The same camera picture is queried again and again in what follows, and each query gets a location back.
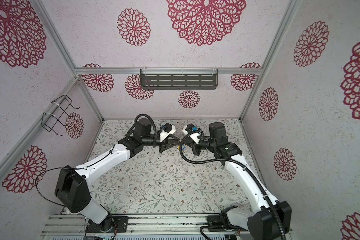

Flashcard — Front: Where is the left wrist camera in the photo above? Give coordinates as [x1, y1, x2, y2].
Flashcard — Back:
[159, 123, 176, 142]

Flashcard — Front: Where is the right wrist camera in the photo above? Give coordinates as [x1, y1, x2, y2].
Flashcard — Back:
[182, 124, 202, 145]

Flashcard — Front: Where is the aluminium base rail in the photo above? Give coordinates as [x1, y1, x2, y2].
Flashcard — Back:
[39, 214, 252, 240]

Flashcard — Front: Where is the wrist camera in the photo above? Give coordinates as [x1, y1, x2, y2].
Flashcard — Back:
[182, 124, 202, 145]
[159, 123, 176, 142]

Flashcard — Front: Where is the grey slotted wall shelf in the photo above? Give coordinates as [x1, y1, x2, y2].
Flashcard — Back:
[140, 69, 219, 90]

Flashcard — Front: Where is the black wire wall basket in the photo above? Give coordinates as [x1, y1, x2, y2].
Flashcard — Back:
[41, 95, 80, 137]

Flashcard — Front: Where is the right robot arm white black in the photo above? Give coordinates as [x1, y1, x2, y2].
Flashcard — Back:
[180, 122, 292, 240]

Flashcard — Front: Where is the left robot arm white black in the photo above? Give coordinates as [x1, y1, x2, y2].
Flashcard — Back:
[55, 114, 180, 233]

